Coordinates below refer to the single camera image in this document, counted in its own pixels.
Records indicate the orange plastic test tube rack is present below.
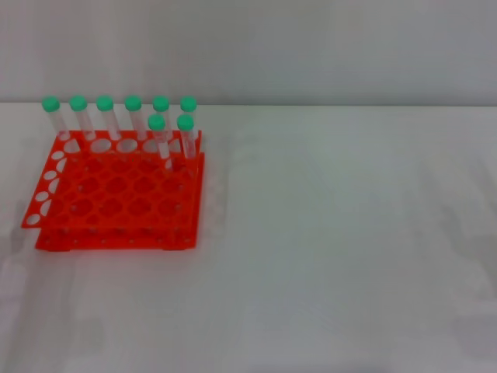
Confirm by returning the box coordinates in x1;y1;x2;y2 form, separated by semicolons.
20;129;206;253

